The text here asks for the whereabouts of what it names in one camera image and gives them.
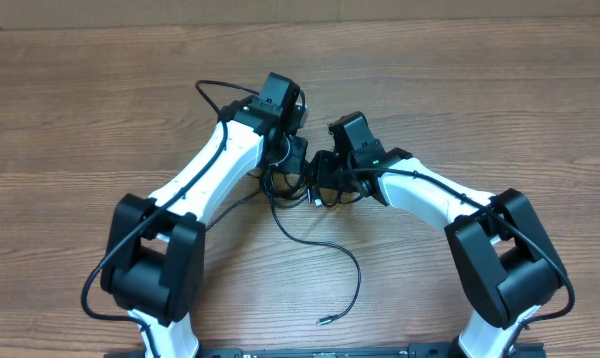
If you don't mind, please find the black USB-A cable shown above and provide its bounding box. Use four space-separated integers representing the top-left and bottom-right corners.
204 166 325 233

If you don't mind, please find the black USB-C cable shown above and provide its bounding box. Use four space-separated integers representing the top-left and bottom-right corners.
259 168 363 327

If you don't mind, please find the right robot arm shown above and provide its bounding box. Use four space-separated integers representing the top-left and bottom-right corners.
311 112 575 357

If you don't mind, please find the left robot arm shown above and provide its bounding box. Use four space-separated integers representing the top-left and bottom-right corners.
96 73 307 357

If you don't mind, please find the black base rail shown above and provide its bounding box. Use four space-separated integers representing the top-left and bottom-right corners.
103 343 547 358

